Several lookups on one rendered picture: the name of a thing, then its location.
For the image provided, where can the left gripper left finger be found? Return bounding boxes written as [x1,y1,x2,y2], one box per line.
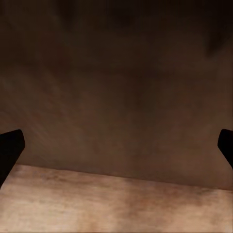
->
[0,129,25,187]

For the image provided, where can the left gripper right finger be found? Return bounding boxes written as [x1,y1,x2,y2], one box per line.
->
[217,129,233,168]

